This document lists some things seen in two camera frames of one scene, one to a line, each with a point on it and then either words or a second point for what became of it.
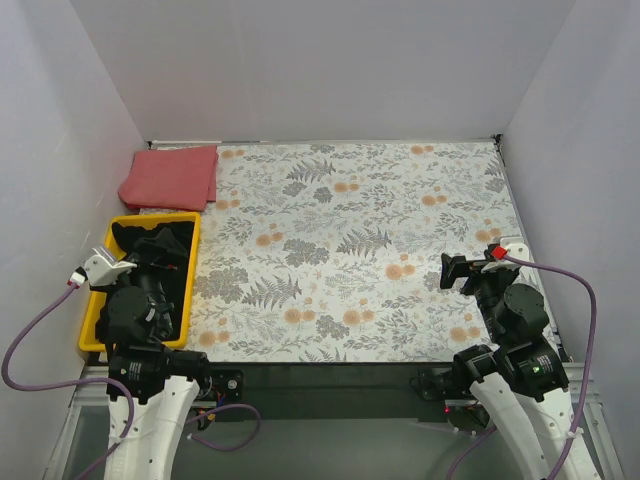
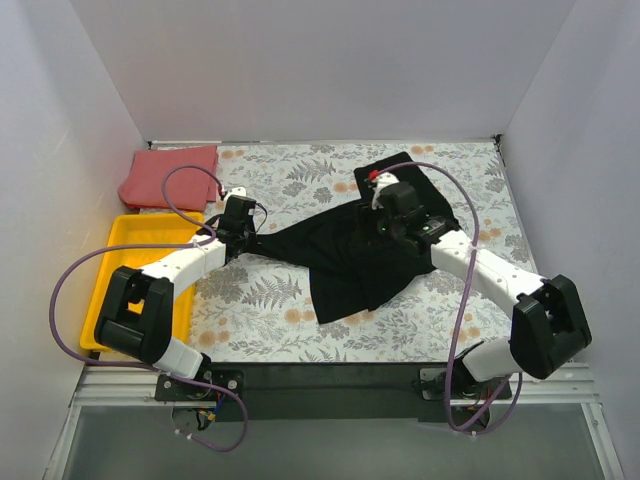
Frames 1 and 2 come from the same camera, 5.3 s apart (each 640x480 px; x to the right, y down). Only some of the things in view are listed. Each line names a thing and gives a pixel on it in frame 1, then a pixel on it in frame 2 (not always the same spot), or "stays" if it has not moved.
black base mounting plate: [329, 392] stays
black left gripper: [148, 261] to [245, 242]
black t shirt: [167, 248] to [354, 266]
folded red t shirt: [171, 179] stays
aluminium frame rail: [84, 397] stays
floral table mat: [333, 252] stays
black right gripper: [467, 268] to [388, 226]
